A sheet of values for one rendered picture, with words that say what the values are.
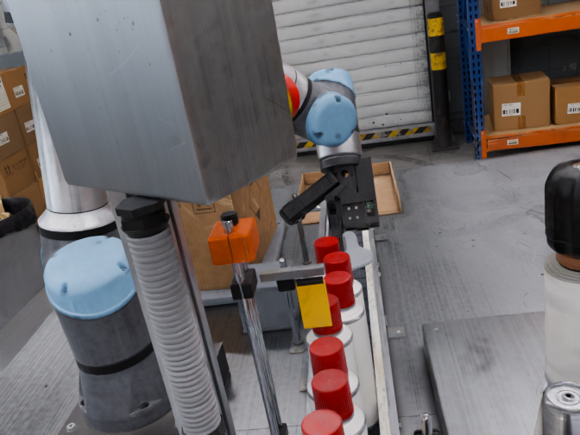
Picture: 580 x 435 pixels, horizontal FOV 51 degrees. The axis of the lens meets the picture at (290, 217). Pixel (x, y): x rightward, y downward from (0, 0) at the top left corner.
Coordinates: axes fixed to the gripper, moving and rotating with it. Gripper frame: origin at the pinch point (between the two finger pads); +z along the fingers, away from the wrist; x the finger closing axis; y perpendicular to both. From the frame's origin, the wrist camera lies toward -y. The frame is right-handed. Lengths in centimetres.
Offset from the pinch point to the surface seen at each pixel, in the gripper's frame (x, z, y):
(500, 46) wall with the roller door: 360, -173, 119
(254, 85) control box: -62, -12, 0
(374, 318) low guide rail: -6.5, 6.1, 4.4
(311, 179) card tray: 74, -33, -10
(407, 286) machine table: 17.8, 1.9, 11.0
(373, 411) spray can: -22.7, 16.6, 3.2
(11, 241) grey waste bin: 155, -40, -158
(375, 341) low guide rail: -11.9, 9.2, 4.4
